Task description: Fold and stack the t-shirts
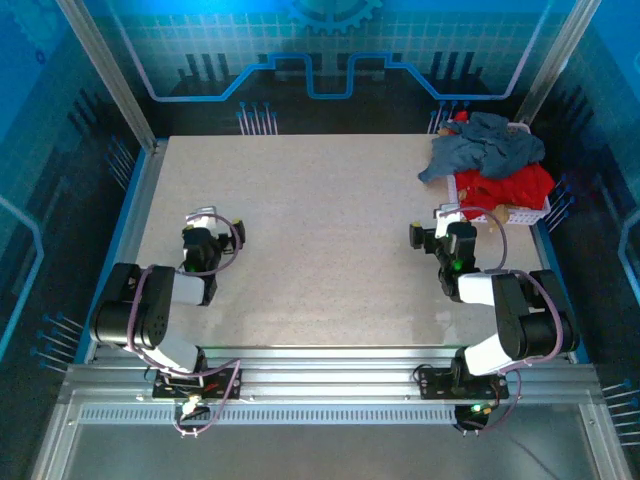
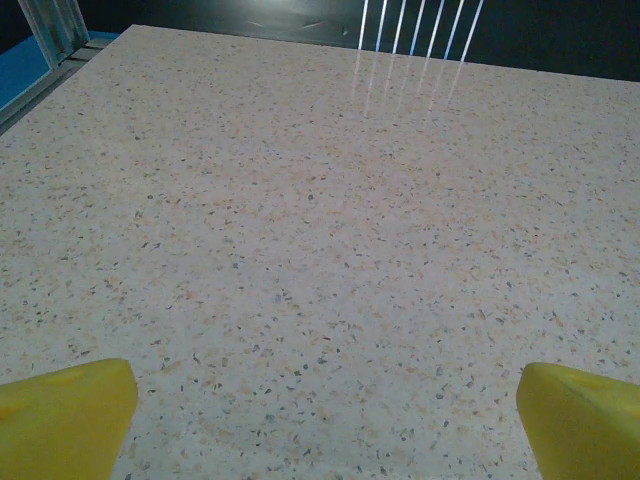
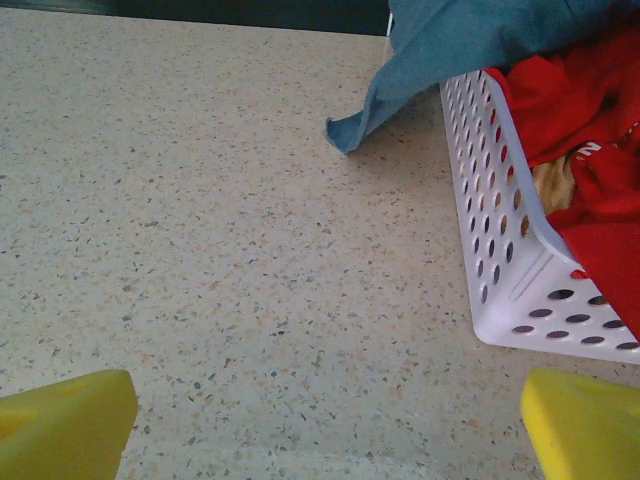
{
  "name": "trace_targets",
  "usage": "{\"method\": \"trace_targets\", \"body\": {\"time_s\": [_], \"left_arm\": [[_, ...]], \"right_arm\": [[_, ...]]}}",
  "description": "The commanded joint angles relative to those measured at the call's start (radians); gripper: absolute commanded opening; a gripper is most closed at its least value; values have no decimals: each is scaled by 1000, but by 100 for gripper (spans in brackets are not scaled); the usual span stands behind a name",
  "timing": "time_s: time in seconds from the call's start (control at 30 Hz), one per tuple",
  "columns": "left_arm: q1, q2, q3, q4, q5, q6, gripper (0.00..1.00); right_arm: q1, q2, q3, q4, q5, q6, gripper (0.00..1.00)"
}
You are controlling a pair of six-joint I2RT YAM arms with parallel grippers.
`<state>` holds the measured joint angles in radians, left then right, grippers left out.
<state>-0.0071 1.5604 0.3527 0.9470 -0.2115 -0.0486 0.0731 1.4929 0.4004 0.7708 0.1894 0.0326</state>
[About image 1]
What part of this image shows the blue t-shirt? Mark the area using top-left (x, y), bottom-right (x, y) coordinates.
top-left (417, 111), bottom-right (546, 185)

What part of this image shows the white plastic basket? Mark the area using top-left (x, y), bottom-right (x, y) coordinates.
top-left (433, 121), bottom-right (554, 227)

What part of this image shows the red t-shirt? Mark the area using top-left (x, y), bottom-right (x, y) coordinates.
top-left (451, 110), bottom-right (556, 222)

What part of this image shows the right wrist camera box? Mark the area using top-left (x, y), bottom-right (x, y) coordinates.
top-left (433, 203), bottom-right (469, 239)

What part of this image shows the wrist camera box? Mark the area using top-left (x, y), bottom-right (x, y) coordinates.
top-left (433, 203), bottom-right (469, 239)
top-left (184, 205), bottom-right (219, 231)

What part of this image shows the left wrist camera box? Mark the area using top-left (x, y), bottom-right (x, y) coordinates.
top-left (184, 205), bottom-right (219, 231)

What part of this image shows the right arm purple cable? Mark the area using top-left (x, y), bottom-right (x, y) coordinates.
top-left (449, 206), bottom-right (564, 434)

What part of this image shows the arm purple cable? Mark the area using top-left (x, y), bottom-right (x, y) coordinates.
top-left (127, 213), bottom-right (245, 439)
top-left (449, 206), bottom-right (564, 434)

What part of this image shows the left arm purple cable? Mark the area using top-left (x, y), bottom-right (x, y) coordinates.
top-left (127, 213), bottom-right (245, 439)

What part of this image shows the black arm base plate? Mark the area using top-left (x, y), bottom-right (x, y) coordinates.
top-left (151, 366), bottom-right (244, 401)
top-left (416, 366), bottom-right (511, 401)

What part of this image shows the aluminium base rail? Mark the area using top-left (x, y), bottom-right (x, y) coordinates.
top-left (56, 344), bottom-right (609, 407)

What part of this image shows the slotted cable duct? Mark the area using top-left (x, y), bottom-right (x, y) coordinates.
top-left (76, 404), bottom-right (462, 427)

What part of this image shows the aluminium frame post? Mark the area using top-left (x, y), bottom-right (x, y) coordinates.
top-left (54, 0), bottom-right (162, 152)
top-left (511, 0), bottom-right (602, 127)

